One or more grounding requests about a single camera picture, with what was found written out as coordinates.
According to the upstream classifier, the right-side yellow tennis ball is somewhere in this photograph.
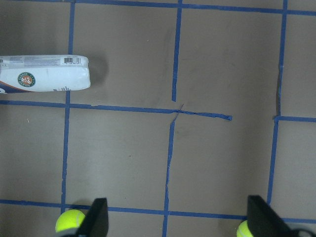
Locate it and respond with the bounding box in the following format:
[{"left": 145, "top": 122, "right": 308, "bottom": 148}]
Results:
[{"left": 236, "top": 220, "right": 253, "bottom": 237}]

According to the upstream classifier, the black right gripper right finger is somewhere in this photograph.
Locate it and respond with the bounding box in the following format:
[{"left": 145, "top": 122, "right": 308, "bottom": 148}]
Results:
[{"left": 247, "top": 195, "right": 292, "bottom": 237}]

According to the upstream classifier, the centre yellow tennis ball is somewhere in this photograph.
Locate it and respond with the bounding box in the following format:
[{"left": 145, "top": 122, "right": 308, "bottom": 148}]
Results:
[{"left": 55, "top": 209, "right": 85, "bottom": 233}]

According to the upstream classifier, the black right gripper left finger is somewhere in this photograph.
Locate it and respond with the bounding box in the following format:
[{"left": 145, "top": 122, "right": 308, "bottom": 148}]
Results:
[{"left": 74, "top": 197, "right": 109, "bottom": 237}]

